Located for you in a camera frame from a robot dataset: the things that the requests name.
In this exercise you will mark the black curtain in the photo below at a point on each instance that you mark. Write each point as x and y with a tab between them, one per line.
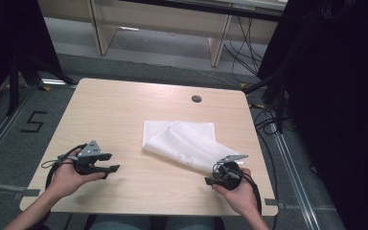
9	38
338	96

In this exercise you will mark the black metal stand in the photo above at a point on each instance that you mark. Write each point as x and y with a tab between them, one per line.
276	92
14	83

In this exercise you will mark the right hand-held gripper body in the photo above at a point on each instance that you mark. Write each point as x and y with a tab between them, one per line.
230	174

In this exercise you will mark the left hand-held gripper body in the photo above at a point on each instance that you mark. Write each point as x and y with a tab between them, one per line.
87	158

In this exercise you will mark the grey table grommet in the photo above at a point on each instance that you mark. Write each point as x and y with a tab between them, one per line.
196	98

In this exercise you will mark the light wooden desk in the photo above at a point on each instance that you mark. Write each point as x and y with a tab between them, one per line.
159	22

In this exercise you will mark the grey tape strip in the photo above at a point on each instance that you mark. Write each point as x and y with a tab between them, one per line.
271	202
28	193

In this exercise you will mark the person's right hand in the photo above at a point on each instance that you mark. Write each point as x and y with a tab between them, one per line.
241	196

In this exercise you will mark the white printed cloth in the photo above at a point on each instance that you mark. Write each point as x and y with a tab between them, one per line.
185	140

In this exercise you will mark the person's legs in jeans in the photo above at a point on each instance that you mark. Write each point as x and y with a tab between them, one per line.
124	223

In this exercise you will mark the person's left hand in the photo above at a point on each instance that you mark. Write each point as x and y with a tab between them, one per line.
67	179

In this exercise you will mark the black tape numeral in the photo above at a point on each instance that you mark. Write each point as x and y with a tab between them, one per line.
34	121

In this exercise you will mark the metal floor rail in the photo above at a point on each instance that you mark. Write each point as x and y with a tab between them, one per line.
3	127
295	179

